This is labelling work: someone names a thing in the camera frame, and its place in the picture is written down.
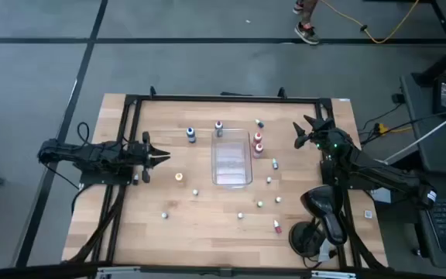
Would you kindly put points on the small white tag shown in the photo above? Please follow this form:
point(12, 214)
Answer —
point(368, 214)

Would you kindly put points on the black aluminium table frame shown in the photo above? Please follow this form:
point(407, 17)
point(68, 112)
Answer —
point(207, 98)

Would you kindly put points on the clear plastic container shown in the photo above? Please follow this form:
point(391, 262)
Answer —
point(231, 162)

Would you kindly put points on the black crossbar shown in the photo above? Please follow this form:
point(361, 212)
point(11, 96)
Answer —
point(188, 270)

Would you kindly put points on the large pink food coloring bottle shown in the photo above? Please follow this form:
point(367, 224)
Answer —
point(258, 150)

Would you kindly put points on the black desk lamp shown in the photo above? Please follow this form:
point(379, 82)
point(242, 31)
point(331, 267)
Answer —
point(323, 205)

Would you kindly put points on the large purple food coloring bottle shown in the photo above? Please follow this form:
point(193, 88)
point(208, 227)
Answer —
point(218, 128)

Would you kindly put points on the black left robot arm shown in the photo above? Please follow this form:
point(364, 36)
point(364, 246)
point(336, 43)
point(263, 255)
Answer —
point(72, 153)

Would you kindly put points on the person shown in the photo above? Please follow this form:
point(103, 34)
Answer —
point(307, 35)

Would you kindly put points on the black power plug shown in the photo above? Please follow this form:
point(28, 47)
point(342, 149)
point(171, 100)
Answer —
point(397, 98)

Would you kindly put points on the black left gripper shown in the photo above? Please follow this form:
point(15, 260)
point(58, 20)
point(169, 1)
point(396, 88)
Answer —
point(138, 157)

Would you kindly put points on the small dark teal dye bottle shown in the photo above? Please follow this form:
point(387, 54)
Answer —
point(259, 123)

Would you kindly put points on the white rod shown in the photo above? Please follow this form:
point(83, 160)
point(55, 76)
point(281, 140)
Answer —
point(432, 131)

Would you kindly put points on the large blue food coloring bottle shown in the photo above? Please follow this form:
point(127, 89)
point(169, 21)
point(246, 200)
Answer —
point(191, 135)

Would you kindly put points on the large yellow food coloring bottle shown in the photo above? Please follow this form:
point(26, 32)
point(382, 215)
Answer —
point(179, 178)

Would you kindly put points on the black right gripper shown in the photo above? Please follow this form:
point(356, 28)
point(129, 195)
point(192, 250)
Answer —
point(329, 135)

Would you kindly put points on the large red food coloring bottle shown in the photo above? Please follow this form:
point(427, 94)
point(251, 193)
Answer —
point(257, 138)

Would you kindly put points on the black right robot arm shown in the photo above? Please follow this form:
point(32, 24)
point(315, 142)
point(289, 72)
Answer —
point(381, 174)

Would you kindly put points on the small red dye bottle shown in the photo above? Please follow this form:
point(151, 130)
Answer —
point(277, 226)

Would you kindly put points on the yellow power connector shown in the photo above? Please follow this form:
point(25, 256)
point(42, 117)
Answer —
point(381, 128)

